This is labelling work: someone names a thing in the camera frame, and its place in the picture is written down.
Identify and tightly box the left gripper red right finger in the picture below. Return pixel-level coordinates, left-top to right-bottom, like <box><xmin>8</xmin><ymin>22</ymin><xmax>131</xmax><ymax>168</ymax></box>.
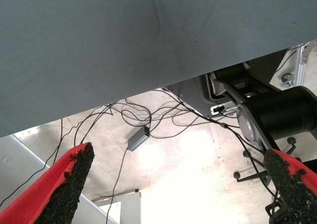
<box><xmin>263</xmin><ymin>148</ymin><xmax>317</xmax><ymax>224</ymax></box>

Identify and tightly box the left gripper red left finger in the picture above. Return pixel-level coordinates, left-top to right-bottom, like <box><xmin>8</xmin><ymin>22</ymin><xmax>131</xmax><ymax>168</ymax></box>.
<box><xmin>0</xmin><ymin>142</ymin><xmax>96</xmax><ymax>224</ymax></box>

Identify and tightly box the grey robot base chassis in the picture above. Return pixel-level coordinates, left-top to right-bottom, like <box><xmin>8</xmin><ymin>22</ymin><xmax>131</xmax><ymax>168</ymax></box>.
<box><xmin>163</xmin><ymin>74</ymin><xmax>238</xmax><ymax>118</ymax></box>

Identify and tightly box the black office chair base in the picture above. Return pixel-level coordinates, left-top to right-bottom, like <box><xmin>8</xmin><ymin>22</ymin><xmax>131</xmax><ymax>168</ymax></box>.
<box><xmin>233</xmin><ymin>137</ymin><xmax>303</xmax><ymax>183</ymax></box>

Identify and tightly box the black and silver robot torso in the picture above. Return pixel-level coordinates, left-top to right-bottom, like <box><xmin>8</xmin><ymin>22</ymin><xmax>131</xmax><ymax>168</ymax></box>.
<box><xmin>207</xmin><ymin>48</ymin><xmax>317</xmax><ymax>224</ymax></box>

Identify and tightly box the grey swivel caster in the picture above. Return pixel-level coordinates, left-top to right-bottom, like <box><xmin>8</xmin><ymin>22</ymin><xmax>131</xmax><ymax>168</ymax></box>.
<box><xmin>280</xmin><ymin>73</ymin><xmax>295</xmax><ymax>88</ymax></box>

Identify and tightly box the grey metal hub box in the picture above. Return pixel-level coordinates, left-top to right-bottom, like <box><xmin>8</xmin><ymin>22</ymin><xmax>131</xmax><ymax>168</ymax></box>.
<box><xmin>127</xmin><ymin>126</ymin><xmax>151</xmax><ymax>152</ymax></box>

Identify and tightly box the dark grey table cloth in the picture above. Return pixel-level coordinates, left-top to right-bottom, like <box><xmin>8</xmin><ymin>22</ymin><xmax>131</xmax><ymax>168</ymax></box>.
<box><xmin>0</xmin><ymin>0</ymin><xmax>317</xmax><ymax>138</ymax></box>

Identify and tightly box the aluminium frame post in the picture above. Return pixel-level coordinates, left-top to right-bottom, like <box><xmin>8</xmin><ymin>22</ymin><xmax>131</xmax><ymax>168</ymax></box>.
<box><xmin>294</xmin><ymin>41</ymin><xmax>311</xmax><ymax>88</ymax></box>

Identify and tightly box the looped thin black cable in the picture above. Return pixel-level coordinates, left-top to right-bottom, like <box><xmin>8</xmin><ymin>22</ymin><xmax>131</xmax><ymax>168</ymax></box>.
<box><xmin>120</xmin><ymin>97</ymin><xmax>211</xmax><ymax>139</ymax></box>

